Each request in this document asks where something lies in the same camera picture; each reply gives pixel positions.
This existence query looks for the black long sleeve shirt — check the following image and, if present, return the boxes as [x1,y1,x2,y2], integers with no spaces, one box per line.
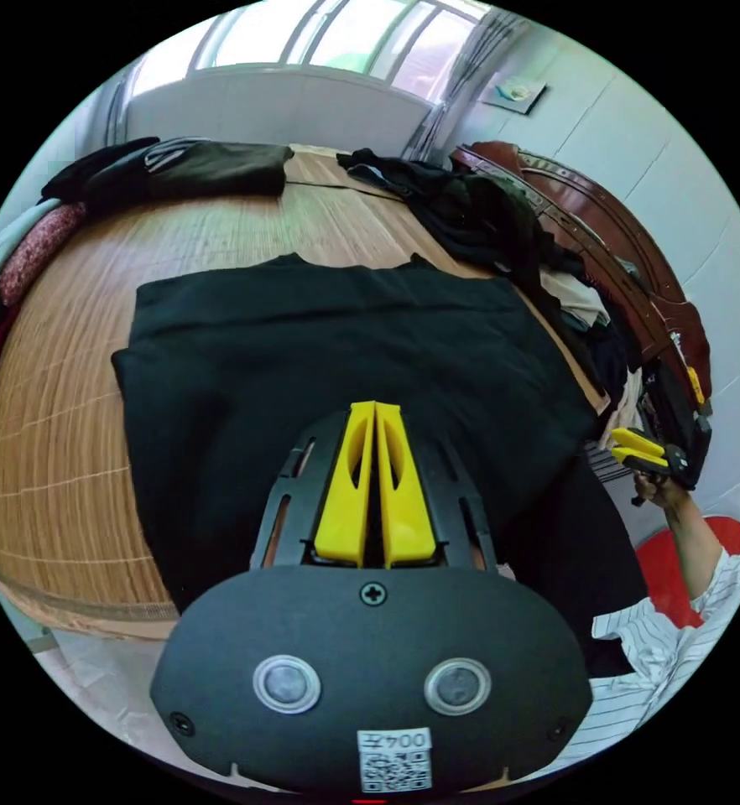
[111,251,653,679]

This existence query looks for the person's right hand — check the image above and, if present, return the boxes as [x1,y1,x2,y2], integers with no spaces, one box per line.
[630,468,693,512]

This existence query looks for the red patterned pillow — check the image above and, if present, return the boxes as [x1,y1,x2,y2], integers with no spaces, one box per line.
[0,200,89,308]

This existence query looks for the pile of folded dark clothes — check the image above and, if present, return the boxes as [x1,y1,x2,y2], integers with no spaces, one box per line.
[39,135,296,206]

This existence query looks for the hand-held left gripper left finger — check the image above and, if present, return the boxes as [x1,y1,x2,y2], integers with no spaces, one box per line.
[314,401,377,565]

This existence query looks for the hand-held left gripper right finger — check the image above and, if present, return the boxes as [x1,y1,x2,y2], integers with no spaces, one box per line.
[375,402,439,569]

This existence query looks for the grey curtain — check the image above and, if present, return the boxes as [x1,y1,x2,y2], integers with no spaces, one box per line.
[401,11,529,166]

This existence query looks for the red plastic stool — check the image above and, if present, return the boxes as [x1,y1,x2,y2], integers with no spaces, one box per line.
[633,514,740,630]

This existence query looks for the window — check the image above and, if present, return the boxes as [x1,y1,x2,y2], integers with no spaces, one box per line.
[187,0,492,103]

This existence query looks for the framed wall picture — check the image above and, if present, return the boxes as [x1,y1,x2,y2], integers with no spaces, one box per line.
[482,75,549,117]

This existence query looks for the bed with woven mat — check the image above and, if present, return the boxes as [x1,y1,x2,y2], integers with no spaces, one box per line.
[0,140,715,637]

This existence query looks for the person's right forearm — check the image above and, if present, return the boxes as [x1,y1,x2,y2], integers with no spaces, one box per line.
[659,491,725,600]

